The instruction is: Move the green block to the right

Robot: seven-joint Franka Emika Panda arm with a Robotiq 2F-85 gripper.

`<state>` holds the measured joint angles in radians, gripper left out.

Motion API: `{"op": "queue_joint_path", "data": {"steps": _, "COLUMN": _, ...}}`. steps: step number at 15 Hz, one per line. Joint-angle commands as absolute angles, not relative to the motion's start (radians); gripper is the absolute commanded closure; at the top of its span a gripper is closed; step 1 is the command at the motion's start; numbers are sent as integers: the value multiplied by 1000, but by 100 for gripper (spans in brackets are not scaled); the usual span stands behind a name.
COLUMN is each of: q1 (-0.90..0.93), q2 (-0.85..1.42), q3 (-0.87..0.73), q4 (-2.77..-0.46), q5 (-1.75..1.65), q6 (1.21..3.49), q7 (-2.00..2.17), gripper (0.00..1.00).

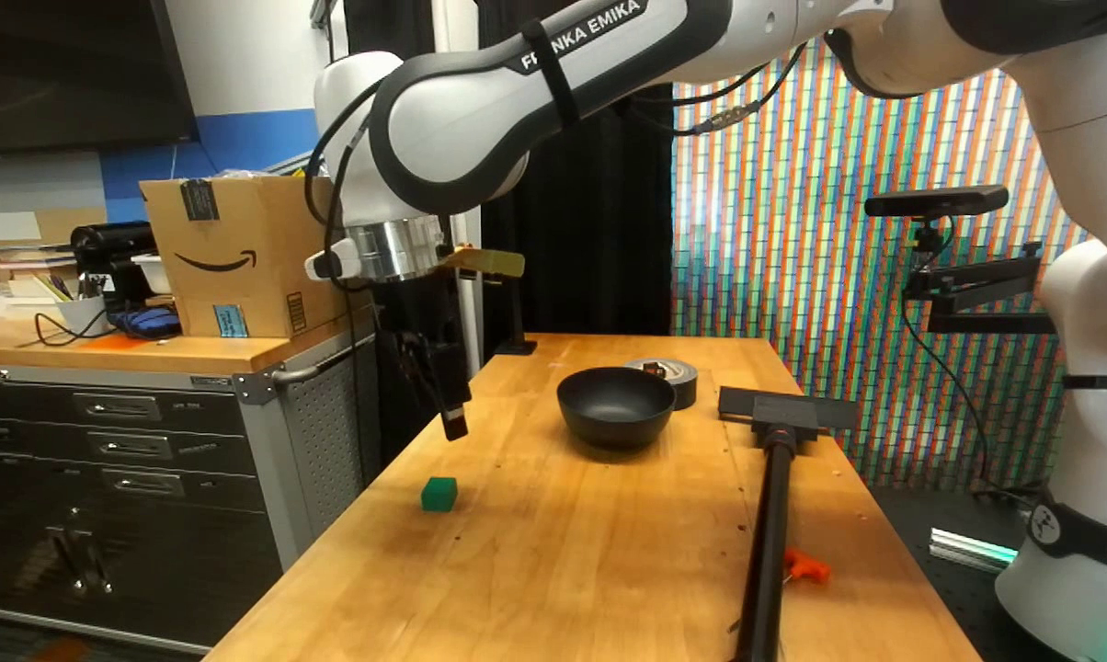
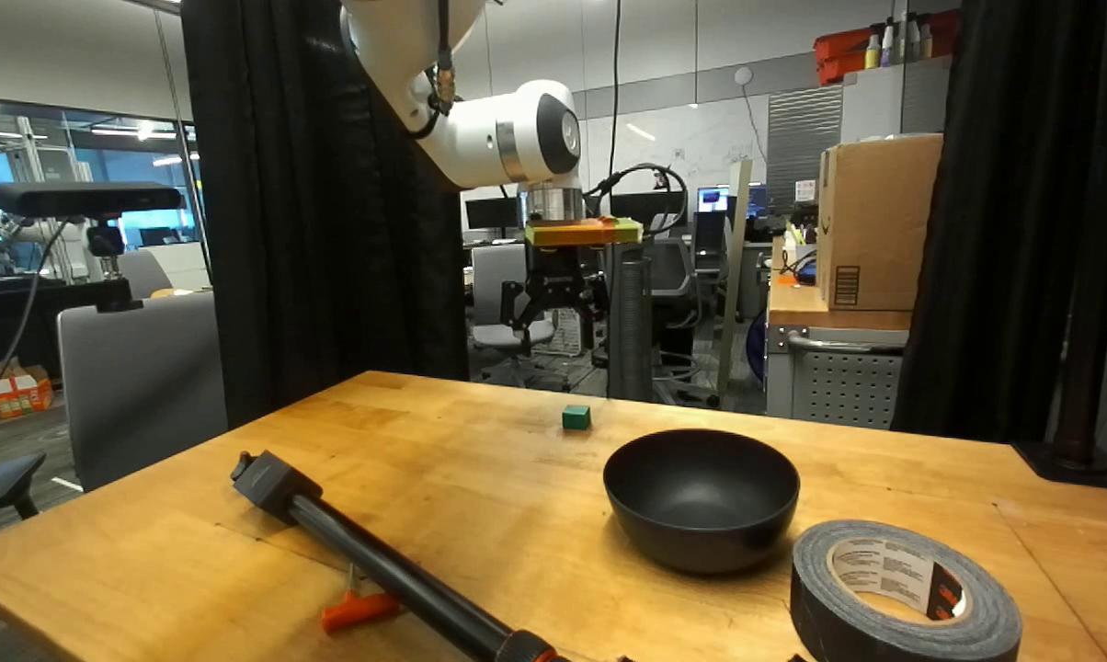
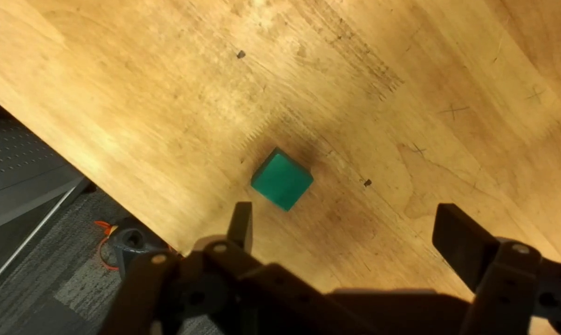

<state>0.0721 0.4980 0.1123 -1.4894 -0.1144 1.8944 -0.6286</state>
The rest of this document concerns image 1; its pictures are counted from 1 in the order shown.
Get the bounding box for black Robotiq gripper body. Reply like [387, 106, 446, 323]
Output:
[376, 263, 476, 377]

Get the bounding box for small green block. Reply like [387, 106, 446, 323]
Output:
[418, 474, 465, 516]

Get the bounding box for black bowl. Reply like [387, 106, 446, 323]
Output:
[557, 363, 679, 454]

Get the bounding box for black curtain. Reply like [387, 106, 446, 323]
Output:
[476, 0, 678, 342]

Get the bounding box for brown cardboard box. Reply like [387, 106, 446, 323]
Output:
[135, 168, 349, 342]

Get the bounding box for blue item on workbench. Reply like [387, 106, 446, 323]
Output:
[105, 306, 184, 342]

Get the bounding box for black device on workbench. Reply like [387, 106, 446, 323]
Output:
[65, 219, 161, 310]

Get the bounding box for grey tool cabinet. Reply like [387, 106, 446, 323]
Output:
[0, 320, 387, 656]

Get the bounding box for black tripod pole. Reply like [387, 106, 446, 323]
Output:
[712, 383, 864, 662]

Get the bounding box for small orange clip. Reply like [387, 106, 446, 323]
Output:
[780, 546, 835, 590]

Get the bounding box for shimmering mesh screen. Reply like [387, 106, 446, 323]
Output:
[669, 47, 1087, 494]

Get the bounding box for green light strip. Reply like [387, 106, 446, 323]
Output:
[928, 521, 1024, 575]

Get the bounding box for tan wrist mount plate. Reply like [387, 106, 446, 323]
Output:
[450, 248, 528, 283]

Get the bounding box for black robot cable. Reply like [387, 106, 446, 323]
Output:
[665, 35, 830, 141]

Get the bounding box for dark wall television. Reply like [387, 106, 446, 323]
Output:
[0, 0, 200, 160]

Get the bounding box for camera on tripod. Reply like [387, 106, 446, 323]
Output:
[894, 219, 1024, 504]

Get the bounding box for black stereo camera bar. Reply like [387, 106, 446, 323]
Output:
[861, 184, 1014, 223]

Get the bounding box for black camera on bracket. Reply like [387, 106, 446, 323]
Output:
[901, 241, 1060, 339]

